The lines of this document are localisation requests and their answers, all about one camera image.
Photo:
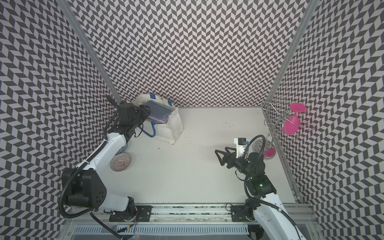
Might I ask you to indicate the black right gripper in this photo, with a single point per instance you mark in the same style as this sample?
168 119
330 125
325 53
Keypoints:
232 157

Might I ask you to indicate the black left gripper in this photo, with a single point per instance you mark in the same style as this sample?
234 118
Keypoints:
142 110

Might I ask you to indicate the dark blue pouch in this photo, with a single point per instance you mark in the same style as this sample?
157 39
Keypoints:
158 111

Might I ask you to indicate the white canvas bag blue handles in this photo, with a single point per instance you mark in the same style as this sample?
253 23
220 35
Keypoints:
168 132

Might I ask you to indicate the lilac mesh pouch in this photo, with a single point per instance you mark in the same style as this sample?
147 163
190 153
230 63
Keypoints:
159 121

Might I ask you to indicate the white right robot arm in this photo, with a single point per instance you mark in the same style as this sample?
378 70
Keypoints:
263 205

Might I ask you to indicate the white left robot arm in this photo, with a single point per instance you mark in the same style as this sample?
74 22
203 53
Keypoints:
83 188

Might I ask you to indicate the blue patterned ceramic bowl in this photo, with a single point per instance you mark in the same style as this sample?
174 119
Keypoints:
122 149

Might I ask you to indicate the pink glass dish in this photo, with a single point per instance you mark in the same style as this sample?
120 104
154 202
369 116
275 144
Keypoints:
120 162

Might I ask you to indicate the magenta plastic wine glass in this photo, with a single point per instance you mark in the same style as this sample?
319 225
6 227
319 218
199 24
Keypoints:
292 123

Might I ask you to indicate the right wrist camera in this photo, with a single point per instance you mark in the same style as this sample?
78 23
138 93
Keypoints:
241 144

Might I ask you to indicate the silver wire glass rack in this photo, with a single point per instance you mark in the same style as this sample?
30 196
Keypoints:
274 125

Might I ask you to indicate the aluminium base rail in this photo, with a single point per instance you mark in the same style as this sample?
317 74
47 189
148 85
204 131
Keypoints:
302 214

